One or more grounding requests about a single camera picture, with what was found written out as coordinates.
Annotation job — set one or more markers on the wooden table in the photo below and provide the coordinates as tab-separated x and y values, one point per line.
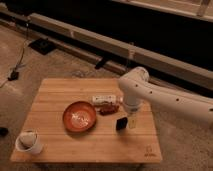
102	144

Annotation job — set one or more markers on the black floor plate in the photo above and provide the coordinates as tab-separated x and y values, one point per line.
43	46

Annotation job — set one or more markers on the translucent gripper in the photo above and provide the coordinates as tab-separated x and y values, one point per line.
132	116

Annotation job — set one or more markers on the white cup with cloth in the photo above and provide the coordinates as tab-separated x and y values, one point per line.
29	142

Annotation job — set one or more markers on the black bracket on rail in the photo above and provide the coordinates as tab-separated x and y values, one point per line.
101	63

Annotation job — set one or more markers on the dark object at left edge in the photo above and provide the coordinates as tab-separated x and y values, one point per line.
3	131

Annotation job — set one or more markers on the orange bowl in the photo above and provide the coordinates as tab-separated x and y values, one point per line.
79	116

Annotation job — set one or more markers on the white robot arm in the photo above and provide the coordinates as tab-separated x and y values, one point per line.
136	87

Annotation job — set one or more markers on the black eraser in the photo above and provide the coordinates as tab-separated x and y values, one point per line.
121	123

